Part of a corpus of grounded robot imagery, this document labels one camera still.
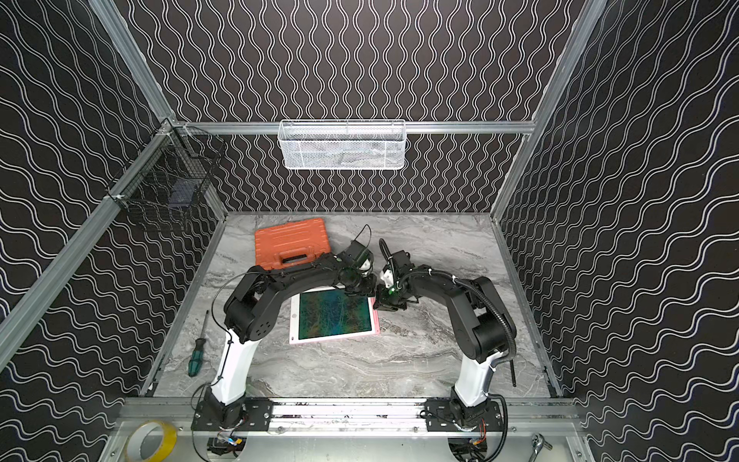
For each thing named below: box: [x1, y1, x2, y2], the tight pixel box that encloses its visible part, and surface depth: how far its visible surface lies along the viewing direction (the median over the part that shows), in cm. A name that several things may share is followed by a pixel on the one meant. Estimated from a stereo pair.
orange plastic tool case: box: [254, 217, 332, 272], surface depth 106 cm
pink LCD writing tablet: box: [288, 285, 382, 346], surface depth 94 cm
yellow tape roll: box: [125, 419, 179, 462], surface depth 71 cm
